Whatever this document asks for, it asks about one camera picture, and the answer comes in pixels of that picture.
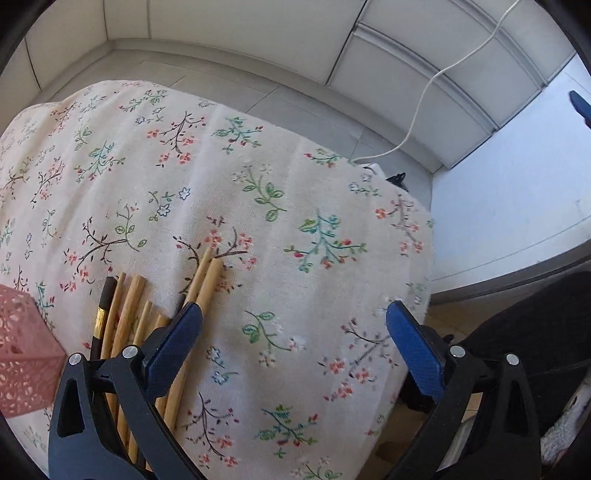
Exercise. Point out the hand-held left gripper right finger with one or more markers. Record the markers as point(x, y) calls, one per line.
point(415, 346)

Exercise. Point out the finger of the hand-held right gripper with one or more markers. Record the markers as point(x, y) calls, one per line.
point(579, 105)

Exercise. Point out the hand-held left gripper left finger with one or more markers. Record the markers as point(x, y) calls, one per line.
point(178, 337)

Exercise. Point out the pile of wooden chopsticks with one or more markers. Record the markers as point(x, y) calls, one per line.
point(210, 281)

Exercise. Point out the black chopstick with gold band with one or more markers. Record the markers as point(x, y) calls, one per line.
point(107, 295)

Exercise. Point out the pink perforated holder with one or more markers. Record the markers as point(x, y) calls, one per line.
point(25, 355)

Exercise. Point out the person's black pants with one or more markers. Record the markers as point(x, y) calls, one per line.
point(535, 318)

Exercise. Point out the floral tablecloth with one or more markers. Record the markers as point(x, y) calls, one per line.
point(258, 194)

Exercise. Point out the black plug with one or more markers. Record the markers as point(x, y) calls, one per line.
point(398, 179)

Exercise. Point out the white fuzzy cloth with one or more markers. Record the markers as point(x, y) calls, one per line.
point(565, 438)

